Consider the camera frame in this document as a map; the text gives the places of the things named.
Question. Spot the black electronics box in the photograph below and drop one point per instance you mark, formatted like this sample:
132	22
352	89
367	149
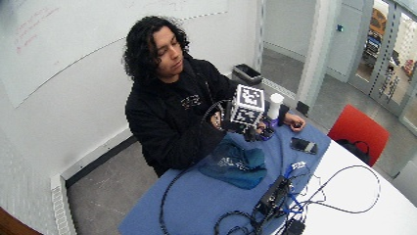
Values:
273	197

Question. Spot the small blue wall sign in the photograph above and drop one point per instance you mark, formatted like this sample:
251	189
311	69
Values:
340	28

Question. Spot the brown wooden furniture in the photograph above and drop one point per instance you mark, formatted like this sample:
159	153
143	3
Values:
15	225

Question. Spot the whiteboard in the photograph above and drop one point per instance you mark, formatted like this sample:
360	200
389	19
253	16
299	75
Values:
77	42

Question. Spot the black smartphone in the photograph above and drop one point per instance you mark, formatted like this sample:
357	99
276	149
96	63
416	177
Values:
304	145

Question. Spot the black bag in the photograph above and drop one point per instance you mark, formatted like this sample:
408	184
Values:
353	148

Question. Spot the black trash bin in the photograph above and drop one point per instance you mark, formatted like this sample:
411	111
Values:
247	74

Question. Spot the white marker cube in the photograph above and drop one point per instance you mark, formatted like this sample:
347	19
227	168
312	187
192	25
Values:
248	104

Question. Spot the the person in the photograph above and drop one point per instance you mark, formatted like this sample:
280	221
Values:
173	107

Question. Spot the black power adapter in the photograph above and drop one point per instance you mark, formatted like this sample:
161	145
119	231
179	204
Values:
295	227

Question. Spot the glass door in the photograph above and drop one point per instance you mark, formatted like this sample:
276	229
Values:
391	58

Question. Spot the blue tablecloth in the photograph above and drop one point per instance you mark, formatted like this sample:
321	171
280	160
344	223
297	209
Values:
200	202

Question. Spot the teal cloth bag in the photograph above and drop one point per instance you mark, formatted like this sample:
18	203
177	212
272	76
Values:
236	164

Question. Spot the white and purple bottle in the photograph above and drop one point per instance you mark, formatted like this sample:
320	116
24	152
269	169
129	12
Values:
275	106

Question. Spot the white baseboard vent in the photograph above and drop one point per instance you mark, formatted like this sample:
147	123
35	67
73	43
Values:
60	205

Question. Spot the red chair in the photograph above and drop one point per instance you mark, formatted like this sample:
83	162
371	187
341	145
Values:
360	130

